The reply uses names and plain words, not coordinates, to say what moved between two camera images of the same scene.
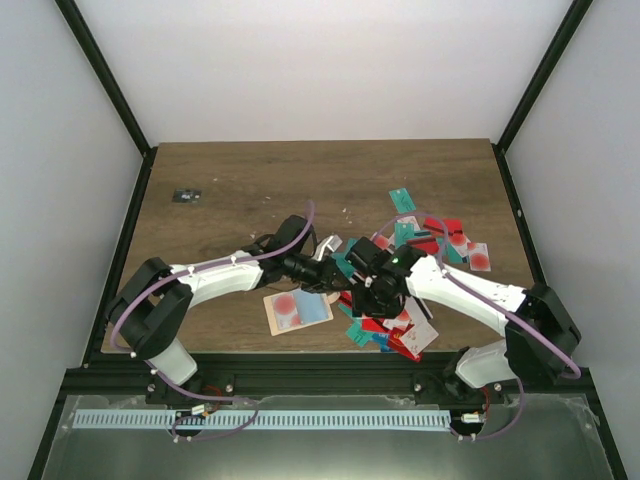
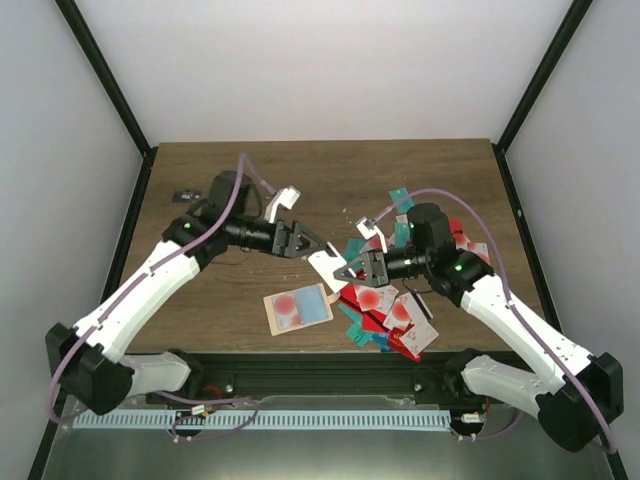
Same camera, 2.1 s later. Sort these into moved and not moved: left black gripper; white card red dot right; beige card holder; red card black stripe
Moved: left black gripper
Not moved: white card red dot right; red card black stripe; beige card holder
